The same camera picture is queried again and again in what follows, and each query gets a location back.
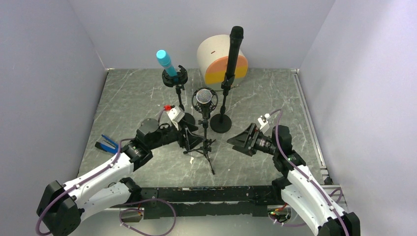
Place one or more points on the tall black microphone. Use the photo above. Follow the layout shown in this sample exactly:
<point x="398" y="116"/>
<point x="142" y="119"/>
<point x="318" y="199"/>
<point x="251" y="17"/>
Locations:
<point x="236" y="38"/>

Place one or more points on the black tripod shock-mount stand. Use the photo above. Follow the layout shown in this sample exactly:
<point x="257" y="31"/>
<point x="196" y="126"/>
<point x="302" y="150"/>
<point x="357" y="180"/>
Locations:
<point x="205" y="149"/>

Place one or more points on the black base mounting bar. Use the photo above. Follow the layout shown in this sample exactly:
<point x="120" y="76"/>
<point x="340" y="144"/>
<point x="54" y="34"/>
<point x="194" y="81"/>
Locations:
<point x="256" y="201"/>

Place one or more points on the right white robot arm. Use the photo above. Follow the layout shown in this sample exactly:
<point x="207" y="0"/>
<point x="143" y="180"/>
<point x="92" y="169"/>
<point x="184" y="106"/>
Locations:
<point x="297" y="187"/>

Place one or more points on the cyan blue microphone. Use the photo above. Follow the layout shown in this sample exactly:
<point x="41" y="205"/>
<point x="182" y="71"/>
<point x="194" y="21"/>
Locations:
<point x="170" y="73"/>

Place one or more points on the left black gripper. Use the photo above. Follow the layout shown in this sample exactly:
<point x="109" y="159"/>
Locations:
<point x="191" y="140"/>

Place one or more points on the white orange yellow cylinder container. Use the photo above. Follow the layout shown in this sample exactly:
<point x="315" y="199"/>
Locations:
<point x="212" y="58"/>

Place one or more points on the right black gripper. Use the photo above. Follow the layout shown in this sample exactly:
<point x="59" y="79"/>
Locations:
<point x="243" y="144"/>

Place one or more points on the blue black hand tool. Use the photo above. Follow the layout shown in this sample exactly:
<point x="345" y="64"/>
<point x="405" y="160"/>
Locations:
<point x="107" y="144"/>

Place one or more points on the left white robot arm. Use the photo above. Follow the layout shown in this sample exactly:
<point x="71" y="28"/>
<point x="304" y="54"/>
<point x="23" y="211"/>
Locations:
<point x="64" y="206"/>

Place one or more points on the silver mesh black microphone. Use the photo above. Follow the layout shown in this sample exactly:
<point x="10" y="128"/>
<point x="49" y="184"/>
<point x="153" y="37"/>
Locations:
<point x="204" y="103"/>

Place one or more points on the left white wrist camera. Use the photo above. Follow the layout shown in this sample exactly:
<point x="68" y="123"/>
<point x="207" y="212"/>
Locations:
<point x="175" y="114"/>

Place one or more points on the black round-base shock-mount stand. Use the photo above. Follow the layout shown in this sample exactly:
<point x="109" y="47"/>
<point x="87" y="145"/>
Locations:
<point x="178" y="82"/>

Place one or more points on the black round-base clip stand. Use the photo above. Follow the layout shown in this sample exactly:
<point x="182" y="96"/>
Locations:
<point x="221" y="123"/>

